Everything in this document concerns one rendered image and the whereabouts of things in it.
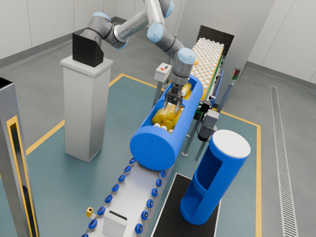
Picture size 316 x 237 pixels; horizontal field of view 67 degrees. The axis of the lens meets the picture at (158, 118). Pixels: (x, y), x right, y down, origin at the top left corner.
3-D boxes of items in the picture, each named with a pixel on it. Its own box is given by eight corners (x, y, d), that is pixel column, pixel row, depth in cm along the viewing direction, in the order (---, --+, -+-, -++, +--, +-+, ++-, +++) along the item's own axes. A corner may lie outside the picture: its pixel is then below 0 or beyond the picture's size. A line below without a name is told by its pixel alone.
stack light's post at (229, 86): (194, 159, 298) (229, 83, 232) (195, 157, 301) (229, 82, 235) (197, 161, 297) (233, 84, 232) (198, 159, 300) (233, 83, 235)
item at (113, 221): (101, 233, 112) (104, 216, 103) (106, 225, 115) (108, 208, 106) (121, 242, 111) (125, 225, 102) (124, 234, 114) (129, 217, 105)
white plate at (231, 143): (228, 125, 186) (228, 127, 187) (205, 135, 170) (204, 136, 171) (257, 149, 171) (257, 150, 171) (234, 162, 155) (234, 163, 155)
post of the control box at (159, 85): (141, 148, 293) (159, 76, 233) (142, 146, 296) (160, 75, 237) (144, 150, 292) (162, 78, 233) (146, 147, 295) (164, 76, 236)
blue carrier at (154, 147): (125, 159, 148) (133, 124, 131) (167, 96, 217) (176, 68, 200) (168, 177, 144) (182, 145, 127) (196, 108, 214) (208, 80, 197)
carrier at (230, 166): (194, 192, 239) (173, 205, 223) (228, 126, 187) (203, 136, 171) (214, 216, 223) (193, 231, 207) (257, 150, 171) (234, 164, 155)
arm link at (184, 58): (193, 47, 122) (200, 56, 115) (185, 69, 130) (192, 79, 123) (176, 45, 119) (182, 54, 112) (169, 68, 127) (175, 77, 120)
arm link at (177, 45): (171, 33, 128) (179, 42, 119) (185, 45, 134) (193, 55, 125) (160, 46, 131) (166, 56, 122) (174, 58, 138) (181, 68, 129)
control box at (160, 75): (153, 79, 227) (155, 69, 221) (160, 71, 243) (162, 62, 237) (163, 82, 226) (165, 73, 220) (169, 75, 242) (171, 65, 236)
